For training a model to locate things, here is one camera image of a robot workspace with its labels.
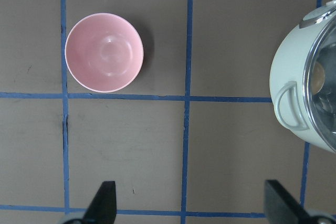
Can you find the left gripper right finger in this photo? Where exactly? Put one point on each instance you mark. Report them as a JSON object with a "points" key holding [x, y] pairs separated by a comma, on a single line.
{"points": [[280, 206]]}

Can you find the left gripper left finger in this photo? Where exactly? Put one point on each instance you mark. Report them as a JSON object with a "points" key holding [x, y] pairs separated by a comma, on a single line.
{"points": [[102, 209]]}

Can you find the glass pot lid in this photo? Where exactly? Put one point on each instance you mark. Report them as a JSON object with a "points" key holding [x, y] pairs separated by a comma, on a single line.
{"points": [[321, 106]]}

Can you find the brown egg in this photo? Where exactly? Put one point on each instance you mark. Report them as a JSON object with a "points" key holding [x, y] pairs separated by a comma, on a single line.
{"points": [[318, 78]]}

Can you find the white cooking pot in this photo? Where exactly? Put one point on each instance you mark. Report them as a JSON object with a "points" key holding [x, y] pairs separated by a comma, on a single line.
{"points": [[287, 74]]}

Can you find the pink bowl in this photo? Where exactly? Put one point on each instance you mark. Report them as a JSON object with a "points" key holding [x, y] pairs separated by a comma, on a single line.
{"points": [[104, 53]]}

